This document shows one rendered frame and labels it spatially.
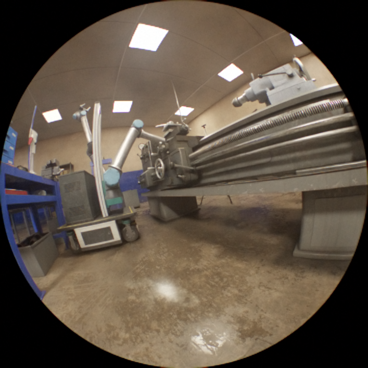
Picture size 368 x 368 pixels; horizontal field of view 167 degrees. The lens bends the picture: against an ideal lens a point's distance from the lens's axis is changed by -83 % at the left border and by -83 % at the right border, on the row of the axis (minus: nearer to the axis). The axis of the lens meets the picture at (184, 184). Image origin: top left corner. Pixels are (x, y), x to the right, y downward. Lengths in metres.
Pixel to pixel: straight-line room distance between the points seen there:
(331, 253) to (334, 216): 0.21
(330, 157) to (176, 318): 0.96
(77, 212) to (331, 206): 1.85
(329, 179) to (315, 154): 0.20
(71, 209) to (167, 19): 3.26
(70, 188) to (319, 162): 1.87
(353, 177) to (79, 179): 1.81
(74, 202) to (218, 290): 1.38
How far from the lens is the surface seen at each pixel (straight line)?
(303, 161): 0.73
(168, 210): 1.86
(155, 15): 2.97
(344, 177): 0.58
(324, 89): 0.80
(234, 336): 0.55
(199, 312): 0.61
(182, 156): 1.03
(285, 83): 0.95
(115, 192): 1.29
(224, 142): 0.80
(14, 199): 1.12
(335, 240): 0.81
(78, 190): 1.41
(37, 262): 1.37
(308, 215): 0.73
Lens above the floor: 0.52
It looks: 1 degrees down
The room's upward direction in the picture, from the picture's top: 11 degrees counter-clockwise
